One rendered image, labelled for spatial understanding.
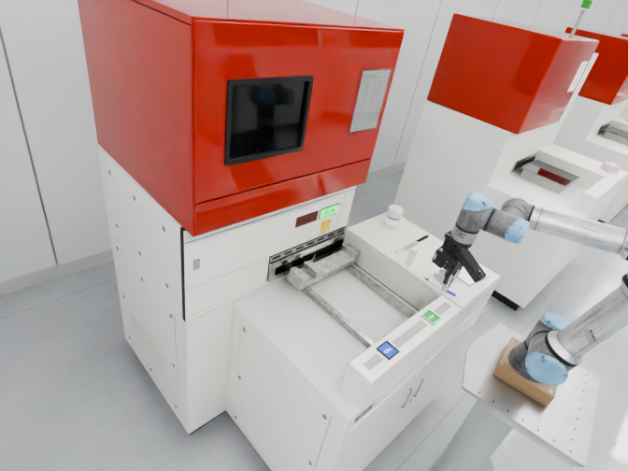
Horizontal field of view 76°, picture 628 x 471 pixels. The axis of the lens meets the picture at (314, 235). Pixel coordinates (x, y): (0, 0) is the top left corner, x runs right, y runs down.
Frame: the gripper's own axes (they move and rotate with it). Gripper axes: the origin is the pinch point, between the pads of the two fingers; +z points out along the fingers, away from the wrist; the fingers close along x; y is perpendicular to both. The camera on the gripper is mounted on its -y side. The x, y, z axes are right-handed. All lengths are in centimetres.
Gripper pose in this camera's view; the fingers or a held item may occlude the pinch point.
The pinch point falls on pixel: (446, 289)
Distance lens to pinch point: 148.0
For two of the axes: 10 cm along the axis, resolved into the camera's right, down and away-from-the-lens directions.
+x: -7.2, 2.8, -6.3
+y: -6.7, -5.0, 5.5
